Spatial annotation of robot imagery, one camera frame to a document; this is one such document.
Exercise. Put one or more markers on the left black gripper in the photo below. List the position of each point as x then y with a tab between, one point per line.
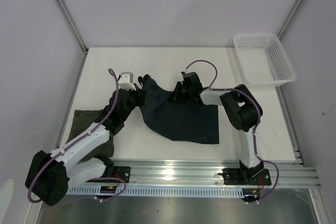
140	94

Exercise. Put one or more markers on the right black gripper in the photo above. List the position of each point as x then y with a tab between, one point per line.
176	96

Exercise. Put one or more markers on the dark teal shorts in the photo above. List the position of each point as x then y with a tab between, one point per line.
188	121

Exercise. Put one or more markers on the olive green shorts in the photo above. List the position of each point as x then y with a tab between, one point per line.
81	121

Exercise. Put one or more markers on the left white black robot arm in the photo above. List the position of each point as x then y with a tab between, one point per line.
51	174

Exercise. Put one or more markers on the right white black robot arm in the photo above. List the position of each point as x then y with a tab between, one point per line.
242	109

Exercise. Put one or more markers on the white perforated plastic basket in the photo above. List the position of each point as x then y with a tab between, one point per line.
262	60

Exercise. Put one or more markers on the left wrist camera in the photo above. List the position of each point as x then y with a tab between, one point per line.
125	81

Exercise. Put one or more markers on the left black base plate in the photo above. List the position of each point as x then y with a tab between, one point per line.
122	172

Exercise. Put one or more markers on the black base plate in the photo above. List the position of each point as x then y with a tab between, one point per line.
237	176
122	172

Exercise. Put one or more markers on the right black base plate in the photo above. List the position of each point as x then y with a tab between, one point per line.
237	176

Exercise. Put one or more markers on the slotted grey cable duct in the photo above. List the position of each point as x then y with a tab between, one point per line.
151	191

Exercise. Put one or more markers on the aluminium mounting rail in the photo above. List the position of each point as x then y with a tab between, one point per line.
206	173

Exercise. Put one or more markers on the left aluminium frame post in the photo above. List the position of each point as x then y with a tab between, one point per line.
71	24

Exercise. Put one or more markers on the aluminium frame post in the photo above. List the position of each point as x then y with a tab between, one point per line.
71	24
290	18

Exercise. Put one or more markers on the right aluminium frame post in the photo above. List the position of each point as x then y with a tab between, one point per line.
290	18

